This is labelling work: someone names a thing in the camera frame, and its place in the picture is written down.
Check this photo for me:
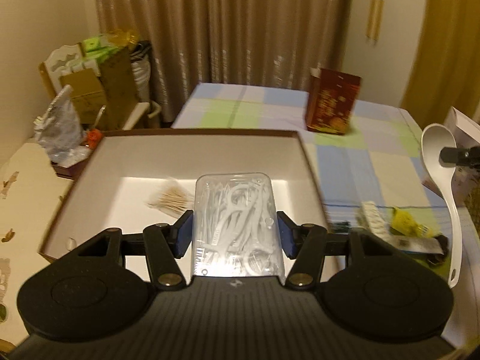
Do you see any white plastic ladle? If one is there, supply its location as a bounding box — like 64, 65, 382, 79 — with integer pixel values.
421, 124, 463, 289

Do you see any clear floss pick box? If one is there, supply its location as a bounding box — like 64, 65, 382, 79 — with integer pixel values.
192, 173, 286, 281

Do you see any white product box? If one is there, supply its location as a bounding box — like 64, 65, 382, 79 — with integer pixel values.
424, 107, 479, 205

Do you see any cotton swab bundle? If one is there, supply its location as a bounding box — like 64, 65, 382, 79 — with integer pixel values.
145, 179, 194, 219

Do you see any white pill blister pack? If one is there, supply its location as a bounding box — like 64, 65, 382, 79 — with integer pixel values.
357, 201, 391, 242

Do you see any checkered tablecloth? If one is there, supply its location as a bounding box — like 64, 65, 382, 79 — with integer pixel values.
171, 82, 480, 350

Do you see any large white cardboard box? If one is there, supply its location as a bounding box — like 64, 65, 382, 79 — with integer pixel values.
39, 128, 327, 260

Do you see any yellow snack packet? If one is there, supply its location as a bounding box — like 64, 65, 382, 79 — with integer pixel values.
391, 208, 434, 238

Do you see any large white tube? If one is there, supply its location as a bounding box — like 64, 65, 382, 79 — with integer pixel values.
386, 235, 441, 254

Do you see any dark fuzzy object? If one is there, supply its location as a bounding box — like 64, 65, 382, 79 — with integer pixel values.
426, 234, 449, 267

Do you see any dark hexagonal tray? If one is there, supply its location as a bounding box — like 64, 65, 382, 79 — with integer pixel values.
50, 145, 95, 180

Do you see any red gift box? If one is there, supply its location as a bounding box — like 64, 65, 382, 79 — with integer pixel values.
304, 68, 361, 135

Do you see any silver plastic bag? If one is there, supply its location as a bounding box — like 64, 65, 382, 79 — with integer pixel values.
34, 85, 89, 168

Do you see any brown cardboard boxes pile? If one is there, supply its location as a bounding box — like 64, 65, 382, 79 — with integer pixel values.
59, 46, 140, 130

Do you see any white wooden chair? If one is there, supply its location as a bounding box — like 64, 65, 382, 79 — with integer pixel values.
38, 42, 85, 99

